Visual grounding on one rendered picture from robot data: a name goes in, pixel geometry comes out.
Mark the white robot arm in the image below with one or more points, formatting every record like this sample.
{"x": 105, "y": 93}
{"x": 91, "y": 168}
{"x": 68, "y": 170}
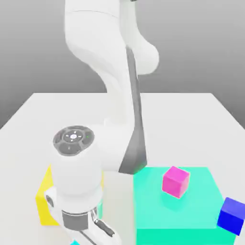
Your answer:
{"x": 114, "y": 107}

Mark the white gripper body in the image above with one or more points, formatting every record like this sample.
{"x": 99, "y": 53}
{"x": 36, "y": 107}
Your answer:
{"x": 99, "y": 240}

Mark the small pink cube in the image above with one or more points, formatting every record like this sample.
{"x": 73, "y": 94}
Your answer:
{"x": 175, "y": 181}

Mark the small cyan cube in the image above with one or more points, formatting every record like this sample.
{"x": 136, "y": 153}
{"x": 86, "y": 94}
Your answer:
{"x": 74, "y": 243}

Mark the large yellow box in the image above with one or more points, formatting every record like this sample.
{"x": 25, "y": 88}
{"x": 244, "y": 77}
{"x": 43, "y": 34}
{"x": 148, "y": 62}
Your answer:
{"x": 45, "y": 206}

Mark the small blue cube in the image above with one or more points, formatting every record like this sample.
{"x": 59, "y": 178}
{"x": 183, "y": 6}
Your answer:
{"x": 230, "y": 218}

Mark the large turquoise box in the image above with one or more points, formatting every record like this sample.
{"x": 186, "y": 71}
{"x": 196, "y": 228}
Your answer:
{"x": 183, "y": 216}

